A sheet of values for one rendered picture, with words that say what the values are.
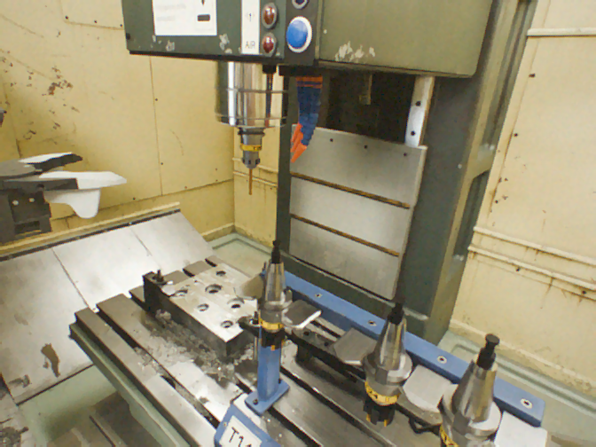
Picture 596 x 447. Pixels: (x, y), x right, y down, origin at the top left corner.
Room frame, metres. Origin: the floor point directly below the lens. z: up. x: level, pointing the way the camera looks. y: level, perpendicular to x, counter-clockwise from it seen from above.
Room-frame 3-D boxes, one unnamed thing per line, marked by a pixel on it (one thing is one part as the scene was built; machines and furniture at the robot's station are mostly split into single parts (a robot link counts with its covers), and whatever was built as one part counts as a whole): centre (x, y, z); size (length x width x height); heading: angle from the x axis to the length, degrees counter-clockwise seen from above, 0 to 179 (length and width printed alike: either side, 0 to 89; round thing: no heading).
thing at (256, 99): (0.81, 0.12, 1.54); 0.16 x 0.16 x 0.12
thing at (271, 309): (0.53, 0.03, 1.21); 0.06 x 0.06 x 0.03
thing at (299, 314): (0.50, -0.01, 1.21); 0.07 x 0.05 x 0.01; 142
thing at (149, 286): (0.88, 0.39, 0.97); 0.13 x 0.03 x 0.15; 52
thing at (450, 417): (0.33, -0.23, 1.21); 0.06 x 0.06 x 0.03
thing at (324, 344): (0.70, -0.12, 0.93); 0.26 x 0.05 x 0.06; 57
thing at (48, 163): (0.51, 0.37, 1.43); 0.09 x 0.03 x 0.06; 176
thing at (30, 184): (0.42, 0.32, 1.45); 0.09 x 0.05 x 0.02; 104
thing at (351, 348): (0.43, -0.10, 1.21); 0.07 x 0.05 x 0.01; 142
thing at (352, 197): (1.16, -0.16, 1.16); 0.48 x 0.05 x 0.51; 52
